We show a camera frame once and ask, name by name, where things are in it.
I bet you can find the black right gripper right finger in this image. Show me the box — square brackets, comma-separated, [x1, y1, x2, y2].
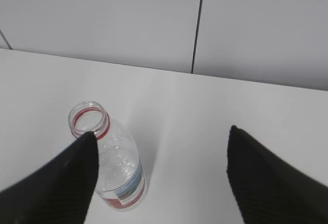
[227, 126, 327, 223]

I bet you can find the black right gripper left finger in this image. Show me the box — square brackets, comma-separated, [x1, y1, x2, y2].
[1, 132, 98, 223]

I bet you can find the clear water bottle red label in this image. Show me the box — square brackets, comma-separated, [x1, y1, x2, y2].
[68, 101, 147, 211]

